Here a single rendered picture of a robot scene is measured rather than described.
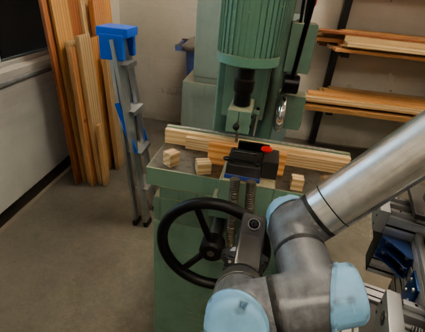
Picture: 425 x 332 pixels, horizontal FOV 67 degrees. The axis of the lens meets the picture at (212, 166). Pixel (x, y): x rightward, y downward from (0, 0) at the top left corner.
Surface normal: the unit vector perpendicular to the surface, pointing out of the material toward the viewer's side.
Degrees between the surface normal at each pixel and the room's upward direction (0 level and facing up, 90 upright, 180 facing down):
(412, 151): 66
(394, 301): 0
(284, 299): 32
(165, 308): 90
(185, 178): 90
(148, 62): 90
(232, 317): 60
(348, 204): 74
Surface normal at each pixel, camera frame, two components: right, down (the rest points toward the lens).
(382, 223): -0.39, 0.42
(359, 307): -0.08, 0.01
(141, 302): 0.08, -0.87
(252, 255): 0.00, -0.49
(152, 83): -0.14, 0.48
